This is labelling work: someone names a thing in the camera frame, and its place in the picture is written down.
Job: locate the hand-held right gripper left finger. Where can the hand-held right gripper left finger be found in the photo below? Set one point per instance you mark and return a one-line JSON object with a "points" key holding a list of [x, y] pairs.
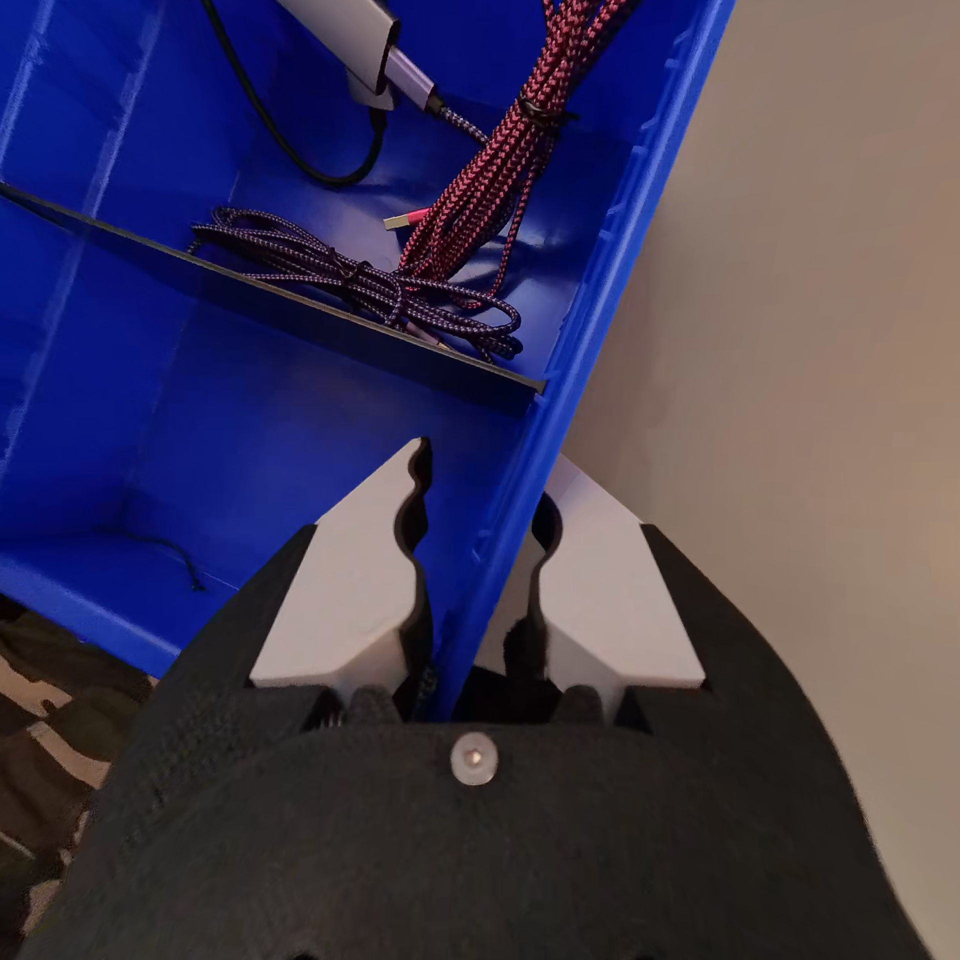
{"points": [[345, 600]]}

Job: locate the grey usb hub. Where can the grey usb hub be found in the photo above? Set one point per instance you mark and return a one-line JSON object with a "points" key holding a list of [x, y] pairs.
{"points": [[345, 30]]}

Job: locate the blue bin with black divider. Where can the blue bin with black divider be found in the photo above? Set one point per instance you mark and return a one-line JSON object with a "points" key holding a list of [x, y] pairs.
{"points": [[225, 450]]}

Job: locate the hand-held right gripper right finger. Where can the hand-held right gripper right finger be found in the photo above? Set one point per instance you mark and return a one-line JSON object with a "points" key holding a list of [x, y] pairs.
{"points": [[615, 600]]}

